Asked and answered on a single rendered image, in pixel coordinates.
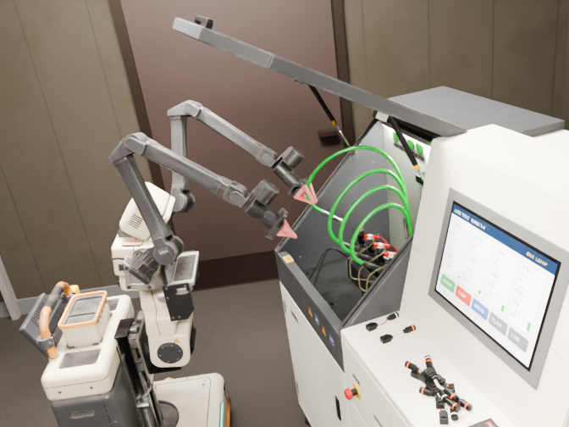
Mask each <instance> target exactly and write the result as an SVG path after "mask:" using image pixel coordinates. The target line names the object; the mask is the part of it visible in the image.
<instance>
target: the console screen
mask: <svg viewBox="0 0 569 427"><path fill-rule="evenodd" d="M568 284H569V251H567V250H566V249H564V248H562V247H560V246H558V245H556V244H555V243H553V242H551V241H549V240H547V239H545V238H543V237H542V236H540V235H538V234H536V233H534V232H532V231H531V230H529V229H527V228H525V227H523V226H522V225H520V224H518V223H516V222H514V221H513V220H511V219H508V218H507V217H505V216H504V215H502V214H500V213H497V212H495V211H494V210H493V209H491V208H488V207H486V206H485V205H483V204H482V203H480V202H477V201H476V200H474V199H472V198H470V197H468V196H467V195H465V194H463V193H461V192H459V191H457V190H456V189H454V188H452V187H450V189H449V194H448V198H447V203H446V207H445V214H444V218H443V223H442V227H441V232H440V236H439V243H438V247H437V252H436V256H435V260H434V267H433V272H432V276H431V281H430V285H429V289H428V295H429V296H430V297H431V298H432V299H433V300H435V301H436V302H437V303H438V304H439V305H440V306H441V307H442V308H443V309H444V310H445V311H446V312H447V313H449V314H450V315H451V316H452V317H453V318H454V319H456V320H457V321H458V322H459V323H460V324H461V325H463V326H464V327H465V328H466V329H467V330H468V331H470V332H471V333H472V334H473V335H474V336H475V337H476V338H478V339H479V340H480V341H481V342H482V343H483V344H484V345H485V346H486V347H487V348H488V349H489V350H490V351H492V352H493V353H494V354H495V355H496V356H497V357H499V358H500V359H501V360H502V361H503V362H504V363H506V364H507V365H508V366H509V367H510V368H511V369H513V370H514V371H515V372H516V373H517V374H518V375H519V376H521V377H522V378H523V379H524V380H525V381H526V382H527V383H528V384H529V385H530V386H531V387H532V388H533V389H535V390H537V389H538V385H539V381H540V377H541V374H542V372H543V368H544V364H545V360H546V358H547V355H548V351H549V349H550V343H551V341H552V338H553V334H554V332H555V327H556V324H557V321H558V318H559V315H560V312H561V307H562V304H563V301H564V298H565V295H566V290H567V287H568Z"/></svg>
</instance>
